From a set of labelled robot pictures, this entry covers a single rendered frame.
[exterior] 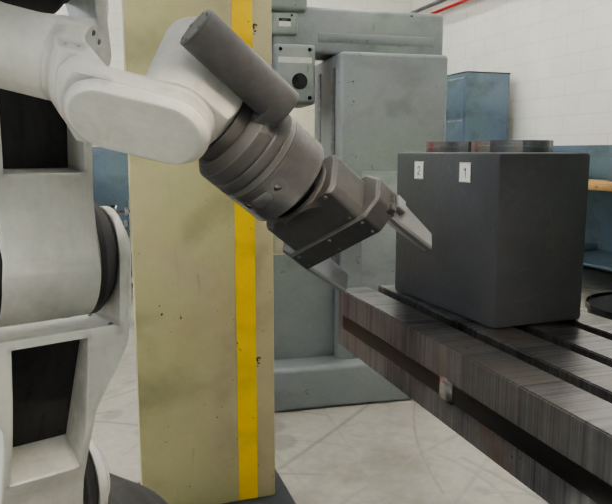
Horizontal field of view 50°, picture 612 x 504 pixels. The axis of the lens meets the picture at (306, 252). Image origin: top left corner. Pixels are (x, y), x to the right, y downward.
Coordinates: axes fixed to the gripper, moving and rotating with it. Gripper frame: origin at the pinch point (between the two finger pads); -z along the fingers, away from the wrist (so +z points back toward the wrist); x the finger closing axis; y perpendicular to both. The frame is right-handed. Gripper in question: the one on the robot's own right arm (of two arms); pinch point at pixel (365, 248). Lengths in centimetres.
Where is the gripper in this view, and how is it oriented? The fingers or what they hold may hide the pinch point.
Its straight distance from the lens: 65.1
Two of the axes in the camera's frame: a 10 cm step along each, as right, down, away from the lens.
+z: -6.8, -5.4, -4.9
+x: 7.2, -3.9, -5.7
